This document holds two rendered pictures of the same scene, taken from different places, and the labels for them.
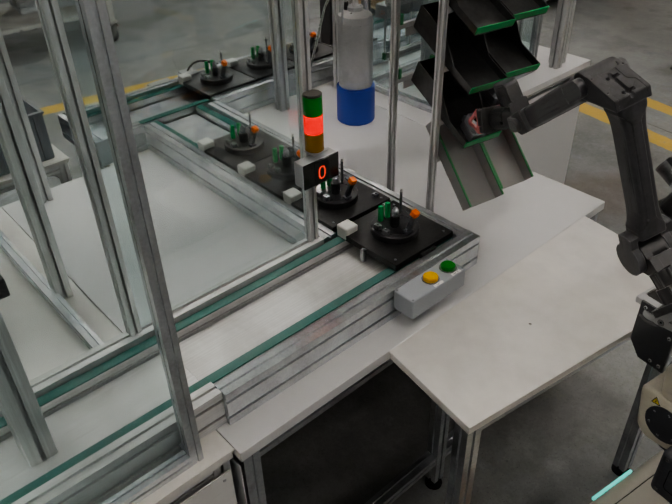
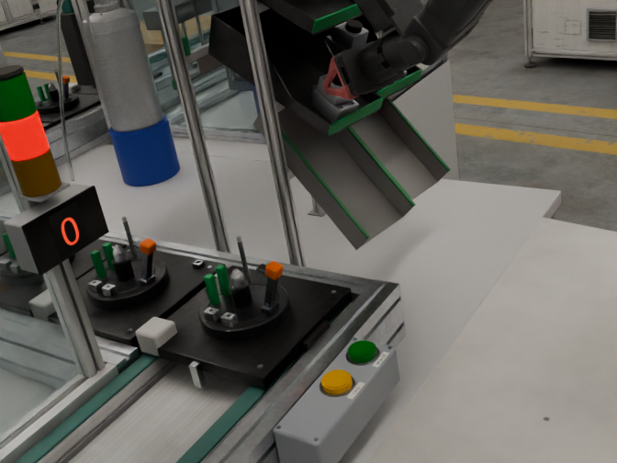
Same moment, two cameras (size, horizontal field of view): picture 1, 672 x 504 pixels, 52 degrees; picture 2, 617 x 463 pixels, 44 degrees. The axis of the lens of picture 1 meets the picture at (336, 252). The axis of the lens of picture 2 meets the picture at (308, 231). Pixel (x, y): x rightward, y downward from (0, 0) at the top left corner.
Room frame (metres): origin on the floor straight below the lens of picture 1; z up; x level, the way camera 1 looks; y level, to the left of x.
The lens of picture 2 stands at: (0.63, -0.08, 1.61)
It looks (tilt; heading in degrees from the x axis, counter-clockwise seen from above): 27 degrees down; 348
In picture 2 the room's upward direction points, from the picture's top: 10 degrees counter-clockwise
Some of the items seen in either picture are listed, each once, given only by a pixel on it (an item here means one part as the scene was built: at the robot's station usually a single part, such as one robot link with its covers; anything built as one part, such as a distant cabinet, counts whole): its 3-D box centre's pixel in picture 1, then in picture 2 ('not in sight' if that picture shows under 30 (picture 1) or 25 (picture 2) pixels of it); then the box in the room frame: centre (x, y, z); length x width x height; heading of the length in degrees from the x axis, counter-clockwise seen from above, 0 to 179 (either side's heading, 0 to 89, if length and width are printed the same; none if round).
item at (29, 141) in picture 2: (313, 122); (23, 134); (1.61, 0.05, 1.33); 0.05 x 0.05 x 0.05
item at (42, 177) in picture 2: (314, 140); (36, 171); (1.61, 0.05, 1.28); 0.05 x 0.05 x 0.05
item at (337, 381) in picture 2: (430, 278); (337, 384); (1.43, -0.25, 0.96); 0.04 x 0.04 x 0.02
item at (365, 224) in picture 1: (394, 233); (247, 319); (1.65, -0.17, 0.96); 0.24 x 0.24 x 0.02; 41
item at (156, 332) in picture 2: (347, 229); (157, 336); (1.66, -0.03, 0.97); 0.05 x 0.05 x 0.04; 41
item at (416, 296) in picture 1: (429, 287); (340, 402); (1.43, -0.25, 0.93); 0.21 x 0.07 x 0.06; 131
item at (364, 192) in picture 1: (335, 185); (122, 265); (1.84, 0.00, 1.01); 0.24 x 0.24 x 0.13; 41
